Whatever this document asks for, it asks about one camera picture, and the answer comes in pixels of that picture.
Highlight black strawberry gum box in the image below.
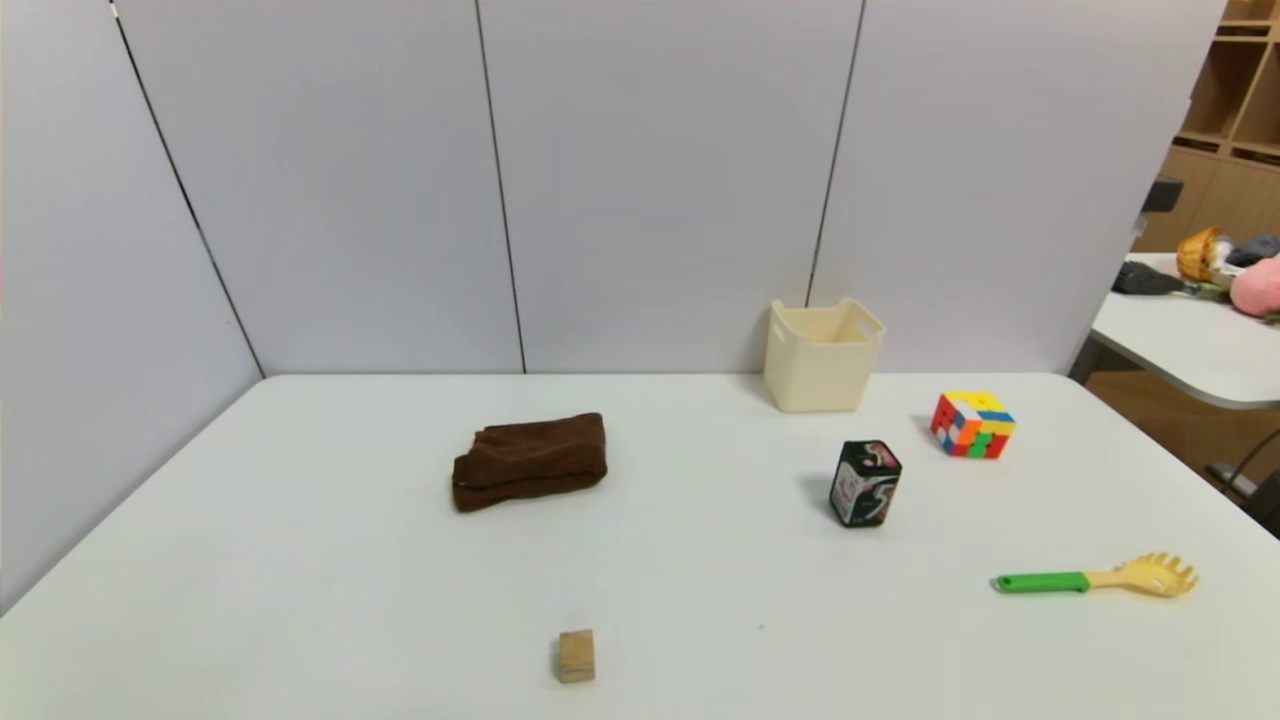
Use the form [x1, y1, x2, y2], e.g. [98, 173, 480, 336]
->
[829, 439, 903, 529]

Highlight black object on side table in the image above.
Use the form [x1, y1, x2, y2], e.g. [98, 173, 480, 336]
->
[1112, 262, 1193, 297]

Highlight brown folded towel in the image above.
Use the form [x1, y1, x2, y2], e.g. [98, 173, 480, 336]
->
[452, 412, 609, 514]

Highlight cream plastic storage bin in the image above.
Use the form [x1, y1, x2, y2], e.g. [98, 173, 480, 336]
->
[764, 297, 887, 414]

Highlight small wooden block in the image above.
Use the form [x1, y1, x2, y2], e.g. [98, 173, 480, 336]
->
[557, 629, 596, 685]

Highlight multicolour puzzle cube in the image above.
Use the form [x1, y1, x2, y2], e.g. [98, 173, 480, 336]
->
[930, 391, 1017, 460]

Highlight white side table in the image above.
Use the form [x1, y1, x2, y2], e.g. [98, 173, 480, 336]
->
[1068, 252, 1280, 411]

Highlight orange plush toy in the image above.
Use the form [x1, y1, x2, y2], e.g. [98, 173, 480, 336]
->
[1176, 226, 1233, 285]

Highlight wooden shelf unit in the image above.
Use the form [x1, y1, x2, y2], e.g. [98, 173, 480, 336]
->
[1133, 0, 1280, 253]

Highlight pink plush toy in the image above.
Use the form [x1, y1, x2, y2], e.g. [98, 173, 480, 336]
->
[1229, 257, 1280, 319]

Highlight black chair base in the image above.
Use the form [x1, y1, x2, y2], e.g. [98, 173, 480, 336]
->
[1205, 430, 1280, 537]

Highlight yellow pasta spoon green handle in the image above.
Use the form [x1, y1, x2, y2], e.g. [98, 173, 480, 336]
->
[994, 552, 1199, 599]

